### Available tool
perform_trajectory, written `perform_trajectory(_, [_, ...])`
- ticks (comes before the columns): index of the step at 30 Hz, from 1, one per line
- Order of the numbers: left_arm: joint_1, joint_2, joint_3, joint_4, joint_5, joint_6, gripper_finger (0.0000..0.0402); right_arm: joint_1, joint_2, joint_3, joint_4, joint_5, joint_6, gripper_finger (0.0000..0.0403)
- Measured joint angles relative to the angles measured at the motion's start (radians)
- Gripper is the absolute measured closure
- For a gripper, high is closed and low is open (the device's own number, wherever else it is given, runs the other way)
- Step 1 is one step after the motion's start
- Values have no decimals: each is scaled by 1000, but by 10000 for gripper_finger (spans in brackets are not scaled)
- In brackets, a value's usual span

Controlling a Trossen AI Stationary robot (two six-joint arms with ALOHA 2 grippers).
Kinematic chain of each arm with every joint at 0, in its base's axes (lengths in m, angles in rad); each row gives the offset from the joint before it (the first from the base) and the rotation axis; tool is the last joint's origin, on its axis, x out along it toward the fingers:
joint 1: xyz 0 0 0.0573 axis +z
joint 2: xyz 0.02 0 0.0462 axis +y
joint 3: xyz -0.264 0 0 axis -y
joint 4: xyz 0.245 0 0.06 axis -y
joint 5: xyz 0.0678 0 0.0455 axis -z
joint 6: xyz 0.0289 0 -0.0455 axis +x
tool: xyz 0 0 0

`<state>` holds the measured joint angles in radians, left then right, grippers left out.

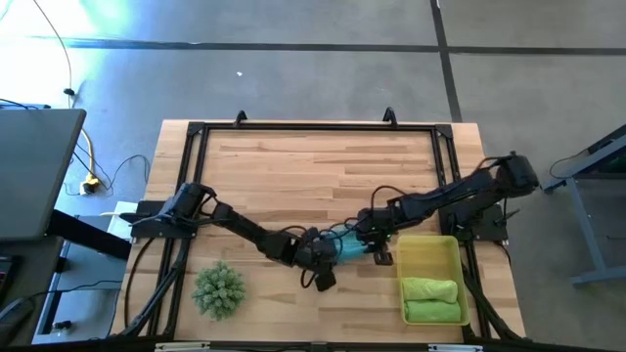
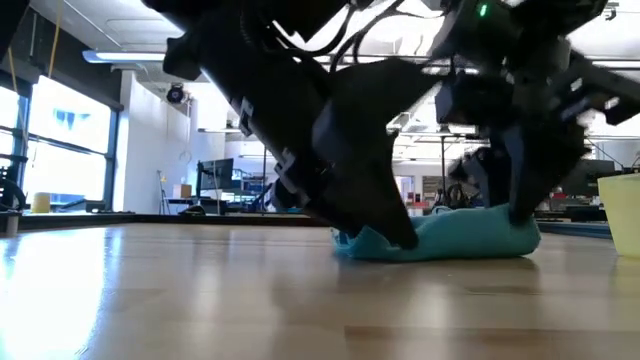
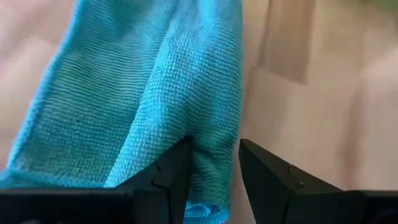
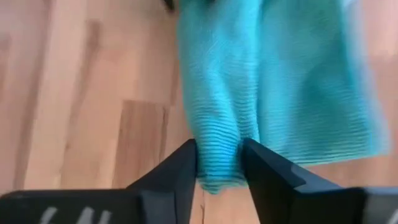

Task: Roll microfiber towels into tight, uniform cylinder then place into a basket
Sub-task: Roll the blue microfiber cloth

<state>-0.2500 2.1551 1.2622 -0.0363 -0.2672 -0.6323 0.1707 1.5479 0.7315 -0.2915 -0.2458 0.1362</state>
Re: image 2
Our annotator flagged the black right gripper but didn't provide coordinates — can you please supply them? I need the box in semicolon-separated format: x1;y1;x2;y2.
434;47;640;225

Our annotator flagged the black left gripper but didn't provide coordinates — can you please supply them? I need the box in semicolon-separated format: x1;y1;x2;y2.
272;97;420;250

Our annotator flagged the teal microfiber towel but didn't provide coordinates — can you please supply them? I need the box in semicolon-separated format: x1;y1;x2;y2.
330;202;543;263

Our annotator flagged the yellow translucent plastic basket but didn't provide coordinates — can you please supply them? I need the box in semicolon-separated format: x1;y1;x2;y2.
597;172;640;259

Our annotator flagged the dark computer monitor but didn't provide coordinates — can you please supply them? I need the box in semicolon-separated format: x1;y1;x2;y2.
198;158;235;191
569;158;617;197

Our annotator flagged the long ceiling light strip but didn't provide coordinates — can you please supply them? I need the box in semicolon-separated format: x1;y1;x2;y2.
592;58;640;70

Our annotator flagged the short ceiling light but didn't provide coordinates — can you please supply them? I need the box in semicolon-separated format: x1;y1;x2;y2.
81;49;167;65

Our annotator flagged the large bright window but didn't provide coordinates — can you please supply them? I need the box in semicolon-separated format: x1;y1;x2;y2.
0;85;22;174
24;74;114;204

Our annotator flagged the yellow bin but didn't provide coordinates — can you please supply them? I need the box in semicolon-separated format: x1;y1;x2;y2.
31;192;52;215

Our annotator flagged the background metal rig frame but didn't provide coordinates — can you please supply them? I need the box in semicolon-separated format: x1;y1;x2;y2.
399;130;494;201

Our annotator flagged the black left camera cable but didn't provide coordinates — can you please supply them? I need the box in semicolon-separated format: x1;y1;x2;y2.
272;0;406;74

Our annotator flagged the black aluminium table frame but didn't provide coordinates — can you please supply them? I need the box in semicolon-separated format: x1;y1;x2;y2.
0;212;332;231

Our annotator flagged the black ceiling camera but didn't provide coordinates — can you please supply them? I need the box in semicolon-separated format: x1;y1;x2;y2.
165;83;186;105

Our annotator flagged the yellow hanging cord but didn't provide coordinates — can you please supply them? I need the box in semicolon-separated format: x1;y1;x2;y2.
47;0;65;79
5;47;19;96

